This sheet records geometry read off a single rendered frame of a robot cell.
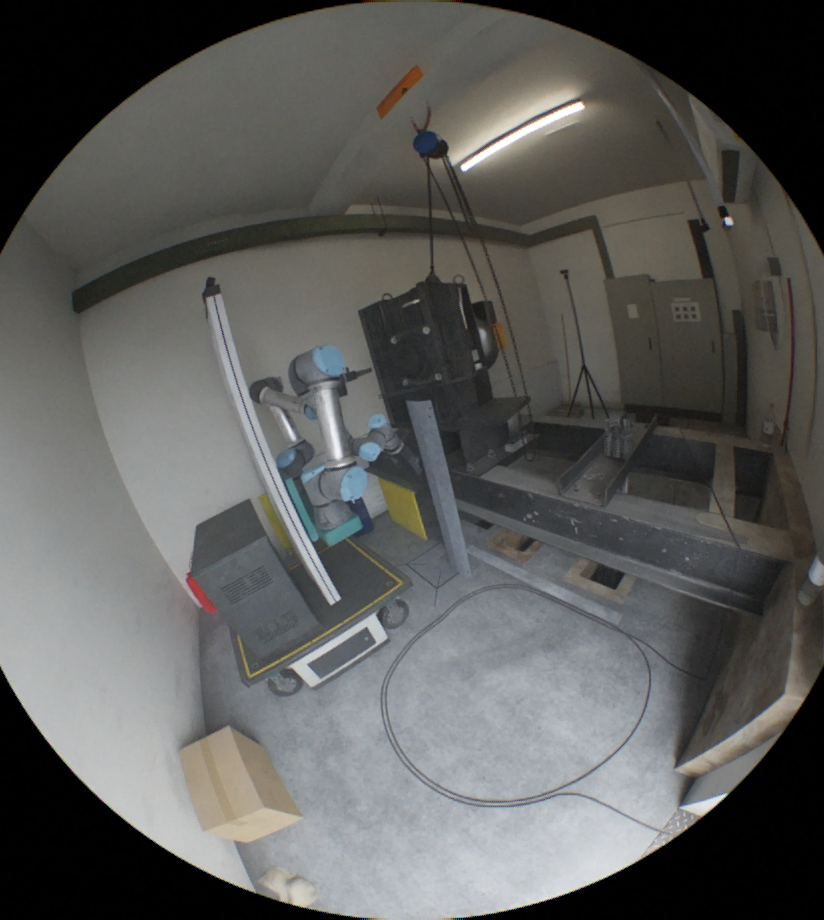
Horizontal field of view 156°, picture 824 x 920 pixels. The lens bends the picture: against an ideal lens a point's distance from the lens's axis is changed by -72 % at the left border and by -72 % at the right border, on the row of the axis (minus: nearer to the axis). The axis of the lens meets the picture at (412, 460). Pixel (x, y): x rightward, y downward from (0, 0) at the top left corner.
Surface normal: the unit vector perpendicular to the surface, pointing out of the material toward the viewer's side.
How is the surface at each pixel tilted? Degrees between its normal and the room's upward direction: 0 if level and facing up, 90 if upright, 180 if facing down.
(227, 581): 90
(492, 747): 0
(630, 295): 90
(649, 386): 90
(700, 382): 90
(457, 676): 0
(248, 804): 0
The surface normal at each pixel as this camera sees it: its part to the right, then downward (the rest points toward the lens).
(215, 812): -0.25, -0.90
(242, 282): 0.55, 0.15
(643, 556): -0.79, 0.40
